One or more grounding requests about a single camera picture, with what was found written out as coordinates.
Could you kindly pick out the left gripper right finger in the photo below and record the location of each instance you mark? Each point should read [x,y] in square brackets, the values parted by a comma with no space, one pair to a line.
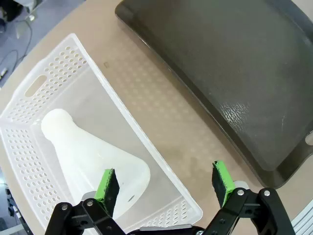
[221,181]

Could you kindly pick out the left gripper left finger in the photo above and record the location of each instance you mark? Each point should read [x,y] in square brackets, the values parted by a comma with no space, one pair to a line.
[107,193]

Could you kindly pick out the white plastic conical flask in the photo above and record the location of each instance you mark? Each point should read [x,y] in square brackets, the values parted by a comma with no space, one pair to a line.
[80,151]

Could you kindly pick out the white perforated plastic basket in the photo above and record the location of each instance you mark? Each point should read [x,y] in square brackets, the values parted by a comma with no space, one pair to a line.
[102,105]

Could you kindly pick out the dark brown plastic tray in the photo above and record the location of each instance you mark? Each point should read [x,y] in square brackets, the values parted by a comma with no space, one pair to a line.
[220,61]

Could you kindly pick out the aluminium profile frame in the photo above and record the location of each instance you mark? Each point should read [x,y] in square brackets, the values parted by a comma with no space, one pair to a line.
[304,222]

